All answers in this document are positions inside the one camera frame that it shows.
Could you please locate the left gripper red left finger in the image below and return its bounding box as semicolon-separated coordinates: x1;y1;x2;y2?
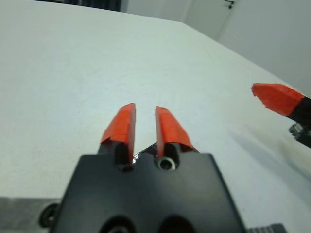
96;102;137;170

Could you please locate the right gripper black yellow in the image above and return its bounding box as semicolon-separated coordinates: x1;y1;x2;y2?
251;83;311;149

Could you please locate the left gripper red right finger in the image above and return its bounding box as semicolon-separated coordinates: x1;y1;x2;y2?
155;105;200;160

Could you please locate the black glossy box lid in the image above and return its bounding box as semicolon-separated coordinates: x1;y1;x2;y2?
132;143;158;162

